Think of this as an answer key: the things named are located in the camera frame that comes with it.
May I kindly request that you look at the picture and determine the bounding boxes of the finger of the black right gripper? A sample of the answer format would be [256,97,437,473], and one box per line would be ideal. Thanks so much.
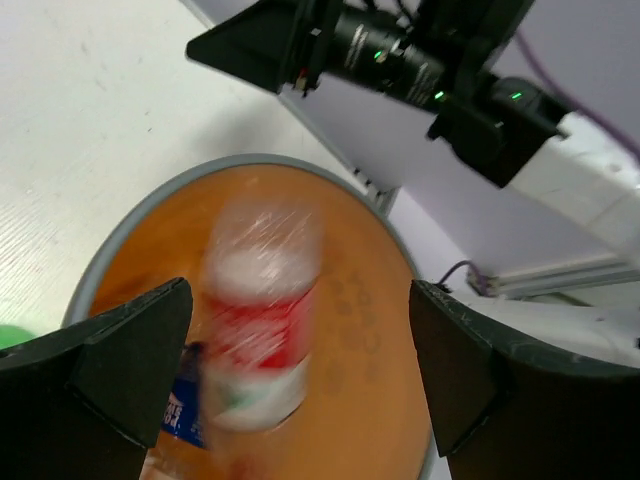
[185,0,308,93]

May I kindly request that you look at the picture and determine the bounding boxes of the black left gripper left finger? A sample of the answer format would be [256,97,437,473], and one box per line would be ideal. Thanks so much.
[1,278,193,479]

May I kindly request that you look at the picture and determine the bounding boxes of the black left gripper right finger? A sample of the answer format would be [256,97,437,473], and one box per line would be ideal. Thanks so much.
[409,281,639,479]

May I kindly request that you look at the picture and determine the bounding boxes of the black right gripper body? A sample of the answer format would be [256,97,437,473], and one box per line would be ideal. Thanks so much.
[292,1,532,108]

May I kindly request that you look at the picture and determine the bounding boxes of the clear bottle red label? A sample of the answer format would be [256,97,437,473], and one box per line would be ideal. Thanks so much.
[200,200,322,431]

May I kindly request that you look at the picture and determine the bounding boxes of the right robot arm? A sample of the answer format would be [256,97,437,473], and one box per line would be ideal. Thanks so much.
[185,1,639,265]

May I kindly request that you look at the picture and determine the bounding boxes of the blue label bottle in bin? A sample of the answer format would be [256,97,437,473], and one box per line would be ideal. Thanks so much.
[161,342,205,449]

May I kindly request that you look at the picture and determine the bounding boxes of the green plastic bottle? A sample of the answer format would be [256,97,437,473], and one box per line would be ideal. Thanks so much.
[0,324,36,350]

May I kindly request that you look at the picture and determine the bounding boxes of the aluminium front rail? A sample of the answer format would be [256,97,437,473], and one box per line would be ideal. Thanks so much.
[485,255,639,299]

